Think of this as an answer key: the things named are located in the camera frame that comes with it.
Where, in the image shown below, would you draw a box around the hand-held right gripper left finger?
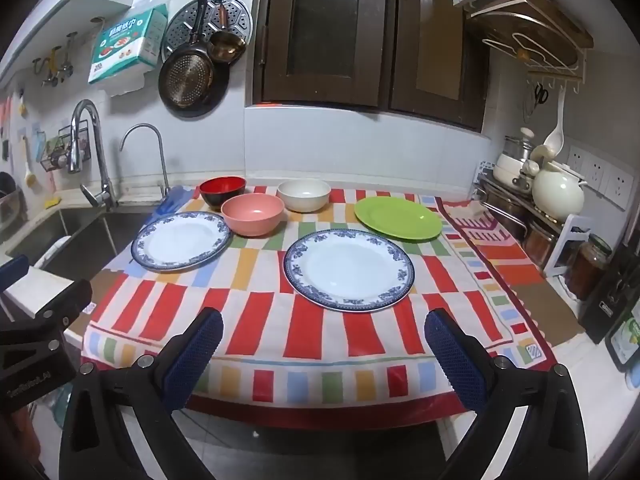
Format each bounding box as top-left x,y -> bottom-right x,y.
59,307 -> 224,480

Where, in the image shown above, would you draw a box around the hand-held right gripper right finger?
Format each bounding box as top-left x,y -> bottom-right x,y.
424,308 -> 591,480

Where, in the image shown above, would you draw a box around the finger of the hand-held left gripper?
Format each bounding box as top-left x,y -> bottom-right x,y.
0,279 -> 94,353
0,254 -> 30,292

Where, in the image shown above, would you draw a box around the pink bowl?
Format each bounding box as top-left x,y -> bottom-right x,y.
220,194 -> 286,237

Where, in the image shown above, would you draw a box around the stainless steel sink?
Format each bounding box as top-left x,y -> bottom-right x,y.
5,207 -> 161,281

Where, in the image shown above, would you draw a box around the colourful striped cloth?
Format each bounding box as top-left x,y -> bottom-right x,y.
80,185 -> 516,431

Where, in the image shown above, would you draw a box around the brown cardboard sheet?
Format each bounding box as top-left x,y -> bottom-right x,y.
515,280 -> 585,347

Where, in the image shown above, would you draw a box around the red bordered patterned cloth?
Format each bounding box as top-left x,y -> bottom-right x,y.
435,196 -> 557,378

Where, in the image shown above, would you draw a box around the blue patterned white plate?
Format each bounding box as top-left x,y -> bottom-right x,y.
283,230 -> 416,313
131,211 -> 233,273

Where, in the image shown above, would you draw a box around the tall chrome faucet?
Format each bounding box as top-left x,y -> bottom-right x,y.
69,99 -> 119,211

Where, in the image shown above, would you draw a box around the glass jar with red contents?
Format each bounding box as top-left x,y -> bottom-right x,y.
522,217 -> 562,267

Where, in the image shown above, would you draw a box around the green plate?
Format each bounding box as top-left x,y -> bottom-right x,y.
354,196 -> 443,243

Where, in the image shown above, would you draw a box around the stainless steel pot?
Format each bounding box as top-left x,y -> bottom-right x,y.
481,180 -> 532,241

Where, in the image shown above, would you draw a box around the black box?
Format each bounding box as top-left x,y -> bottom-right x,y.
577,249 -> 640,346

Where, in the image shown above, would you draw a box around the glass jar with dark lid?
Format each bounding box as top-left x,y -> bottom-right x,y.
567,233 -> 614,302

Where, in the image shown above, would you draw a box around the thin gooseneck faucet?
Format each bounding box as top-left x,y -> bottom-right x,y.
120,123 -> 172,201

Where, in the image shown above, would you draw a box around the white plastic stand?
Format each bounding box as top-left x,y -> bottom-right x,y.
546,213 -> 594,279

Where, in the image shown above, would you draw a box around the red and black bowl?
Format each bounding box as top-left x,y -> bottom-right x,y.
199,176 -> 247,212

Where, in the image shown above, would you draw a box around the green label bottle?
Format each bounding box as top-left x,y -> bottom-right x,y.
605,304 -> 640,373

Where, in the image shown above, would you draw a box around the white bowl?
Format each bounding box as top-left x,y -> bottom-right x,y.
276,179 -> 331,213

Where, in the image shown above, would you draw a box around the cream kettle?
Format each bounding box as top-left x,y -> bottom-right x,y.
531,160 -> 587,223

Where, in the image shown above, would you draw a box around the white stacked pot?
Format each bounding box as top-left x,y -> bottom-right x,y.
494,127 -> 537,193

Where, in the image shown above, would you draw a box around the white ladle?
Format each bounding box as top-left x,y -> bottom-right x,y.
543,87 -> 567,157

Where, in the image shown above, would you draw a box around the perforated black pan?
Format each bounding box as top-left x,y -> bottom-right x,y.
158,0 -> 216,109

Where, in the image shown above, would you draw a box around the paper towel box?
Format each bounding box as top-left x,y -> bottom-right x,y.
88,3 -> 169,86

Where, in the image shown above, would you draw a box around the brass ladle pot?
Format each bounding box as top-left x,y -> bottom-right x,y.
206,2 -> 247,64

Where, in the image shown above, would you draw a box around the round metal steamer rack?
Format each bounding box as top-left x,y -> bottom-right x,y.
162,0 -> 254,63

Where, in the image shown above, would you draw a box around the black wire basket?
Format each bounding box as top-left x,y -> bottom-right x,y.
42,126 -> 94,172

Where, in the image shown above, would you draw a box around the white wall sockets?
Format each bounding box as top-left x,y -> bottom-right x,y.
565,145 -> 635,209

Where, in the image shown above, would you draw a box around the white wire wall rack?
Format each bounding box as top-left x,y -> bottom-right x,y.
462,0 -> 594,92

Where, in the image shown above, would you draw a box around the dark wooden window frame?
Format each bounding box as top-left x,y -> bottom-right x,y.
245,0 -> 492,133

